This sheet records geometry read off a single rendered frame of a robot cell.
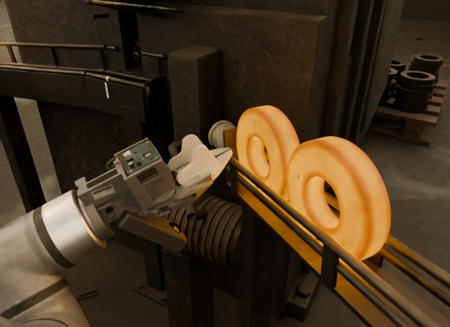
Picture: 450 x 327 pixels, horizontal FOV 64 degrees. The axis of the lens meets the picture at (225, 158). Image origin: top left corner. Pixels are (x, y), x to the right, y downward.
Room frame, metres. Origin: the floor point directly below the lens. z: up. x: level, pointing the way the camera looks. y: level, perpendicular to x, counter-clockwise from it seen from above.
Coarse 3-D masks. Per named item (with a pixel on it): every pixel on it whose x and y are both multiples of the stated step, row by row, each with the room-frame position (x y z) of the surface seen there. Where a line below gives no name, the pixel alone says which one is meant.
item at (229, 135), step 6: (228, 132) 0.56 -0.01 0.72; (234, 132) 0.56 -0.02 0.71; (228, 138) 0.56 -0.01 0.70; (234, 138) 0.56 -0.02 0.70; (228, 144) 0.56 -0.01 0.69; (234, 144) 0.56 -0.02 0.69; (234, 150) 0.56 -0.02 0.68; (234, 156) 0.56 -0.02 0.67; (228, 162) 0.55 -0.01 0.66; (228, 174) 0.55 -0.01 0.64; (228, 180) 0.55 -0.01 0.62
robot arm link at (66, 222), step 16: (48, 208) 0.36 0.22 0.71; (64, 208) 0.36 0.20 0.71; (80, 208) 0.37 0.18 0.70; (48, 224) 0.34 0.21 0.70; (64, 224) 0.34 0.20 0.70; (80, 224) 0.34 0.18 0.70; (64, 240) 0.33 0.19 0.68; (80, 240) 0.34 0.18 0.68; (96, 240) 0.34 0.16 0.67; (64, 256) 0.33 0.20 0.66; (80, 256) 0.34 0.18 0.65
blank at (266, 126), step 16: (256, 112) 0.50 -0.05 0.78; (272, 112) 0.49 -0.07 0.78; (240, 128) 0.55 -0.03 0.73; (256, 128) 0.50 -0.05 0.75; (272, 128) 0.46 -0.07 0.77; (288, 128) 0.46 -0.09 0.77; (240, 144) 0.54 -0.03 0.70; (256, 144) 0.53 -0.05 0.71; (272, 144) 0.46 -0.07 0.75; (288, 144) 0.44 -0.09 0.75; (240, 160) 0.54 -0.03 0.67; (256, 160) 0.52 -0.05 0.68; (272, 160) 0.45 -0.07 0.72; (288, 160) 0.43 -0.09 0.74; (272, 176) 0.45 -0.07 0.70
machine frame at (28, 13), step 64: (64, 0) 1.06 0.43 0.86; (128, 0) 1.00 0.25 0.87; (192, 0) 0.92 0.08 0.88; (256, 0) 0.84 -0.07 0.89; (320, 0) 0.77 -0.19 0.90; (384, 0) 1.19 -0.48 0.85; (64, 64) 1.09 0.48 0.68; (128, 64) 0.97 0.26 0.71; (256, 64) 0.77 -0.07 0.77; (320, 64) 0.75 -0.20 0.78; (64, 128) 1.13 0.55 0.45; (320, 128) 0.82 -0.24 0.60; (64, 192) 1.18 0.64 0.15
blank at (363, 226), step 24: (312, 144) 0.38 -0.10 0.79; (336, 144) 0.36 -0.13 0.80; (288, 168) 0.42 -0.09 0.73; (312, 168) 0.38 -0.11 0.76; (336, 168) 0.34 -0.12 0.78; (360, 168) 0.33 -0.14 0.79; (288, 192) 0.41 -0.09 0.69; (312, 192) 0.39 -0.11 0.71; (336, 192) 0.33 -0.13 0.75; (360, 192) 0.31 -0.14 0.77; (384, 192) 0.31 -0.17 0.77; (312, 216) 0.37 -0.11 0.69; (336, 216) 0.37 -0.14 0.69; (360, 216) 0.30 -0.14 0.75; (384, 216) 0.30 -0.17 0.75; (336, 240) 0.32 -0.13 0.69; (360, 240) 0.29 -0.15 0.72; (384, 240) 0.30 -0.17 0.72
